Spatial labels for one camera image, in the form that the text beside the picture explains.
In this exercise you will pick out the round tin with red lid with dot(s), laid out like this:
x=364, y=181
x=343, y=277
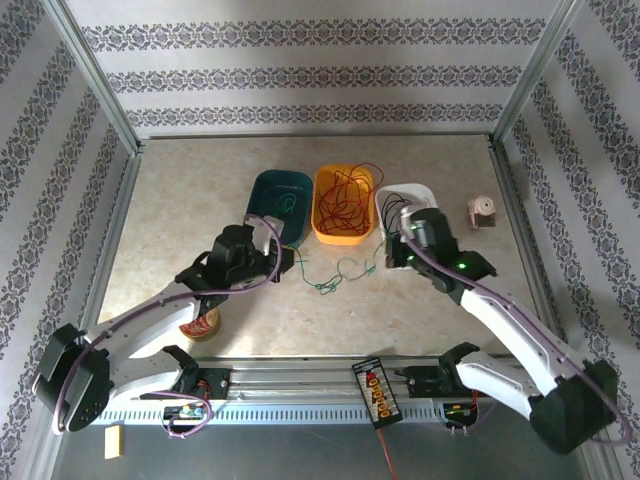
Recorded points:
x=205, y=327

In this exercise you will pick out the small wooden block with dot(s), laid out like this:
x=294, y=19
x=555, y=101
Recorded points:
x=114, y=442

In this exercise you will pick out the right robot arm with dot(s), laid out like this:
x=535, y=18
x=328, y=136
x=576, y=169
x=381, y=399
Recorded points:
x=505, y=325

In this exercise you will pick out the aluminium frame post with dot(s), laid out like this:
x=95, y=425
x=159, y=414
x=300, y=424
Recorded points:
x=100, y=85
x=532, y=75

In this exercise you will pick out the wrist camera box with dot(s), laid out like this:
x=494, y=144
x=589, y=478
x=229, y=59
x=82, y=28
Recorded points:
x=407, y=215
x=262, y=232

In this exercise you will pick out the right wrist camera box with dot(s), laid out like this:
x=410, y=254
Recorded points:
x=407, y=215

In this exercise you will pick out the small electronics connector board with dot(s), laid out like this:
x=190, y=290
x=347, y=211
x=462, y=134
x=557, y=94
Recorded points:
x=187, y=411
x=457, y=410

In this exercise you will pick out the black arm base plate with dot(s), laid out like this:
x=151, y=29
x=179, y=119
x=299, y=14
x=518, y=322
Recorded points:
x=420, y=382
x=220, y=382

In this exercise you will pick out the white plastic bin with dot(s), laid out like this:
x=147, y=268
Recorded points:
x=400, y=189

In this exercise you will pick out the black power distribution board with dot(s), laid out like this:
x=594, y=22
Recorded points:
x=377, y=395

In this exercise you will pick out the small pink object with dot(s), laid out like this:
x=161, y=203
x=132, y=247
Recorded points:
x=482, y=212

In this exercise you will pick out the teal plastic bin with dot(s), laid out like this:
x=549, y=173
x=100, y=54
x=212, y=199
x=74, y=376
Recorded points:
x=270, y=185

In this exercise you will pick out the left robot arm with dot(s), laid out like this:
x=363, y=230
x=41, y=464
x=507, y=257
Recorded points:
x=140, y=325

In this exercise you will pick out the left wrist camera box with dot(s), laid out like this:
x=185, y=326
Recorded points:
x=262, y=232

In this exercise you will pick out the aluminium side rail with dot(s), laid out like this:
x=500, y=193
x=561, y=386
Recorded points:
x=116, y=225
x=501, y=165

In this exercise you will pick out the orange plastic bin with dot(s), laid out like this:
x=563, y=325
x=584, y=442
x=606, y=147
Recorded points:
x=345, y=239

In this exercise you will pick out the wide aluminium base rail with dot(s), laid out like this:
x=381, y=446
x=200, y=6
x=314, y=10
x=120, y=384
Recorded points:
x=300, y=380

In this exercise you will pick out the thin aluminium table-edge rail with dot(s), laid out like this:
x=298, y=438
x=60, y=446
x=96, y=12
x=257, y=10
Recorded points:
x=300, y=136

